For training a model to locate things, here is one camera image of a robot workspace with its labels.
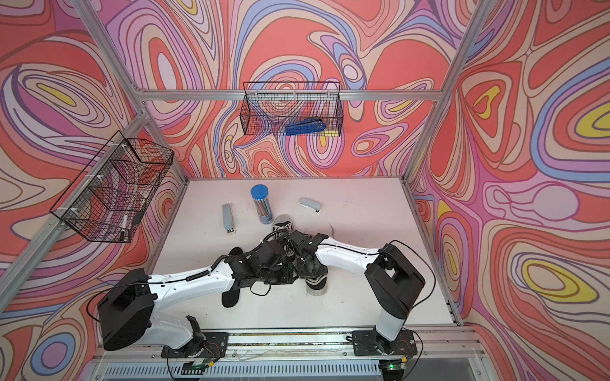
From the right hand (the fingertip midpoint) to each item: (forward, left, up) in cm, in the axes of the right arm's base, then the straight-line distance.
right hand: (311, 279), depth 86 cm
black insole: (-6, +29, 0) cm, 29 cm away
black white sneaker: (+21, +11, +4) cm, 24 cm away
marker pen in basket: (+4, +51, +32) cm, 60 cm away
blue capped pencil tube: (+26, +18, +18) cm, 37 cm away
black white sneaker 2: (-4, -1, +4) cm, 6 cm away
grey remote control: (+26, +35, +4) cm, 43 cm away
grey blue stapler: (+34, -1, +2) cm, 34 cm away
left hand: (-2, +4, +7) cm, 8 cm away
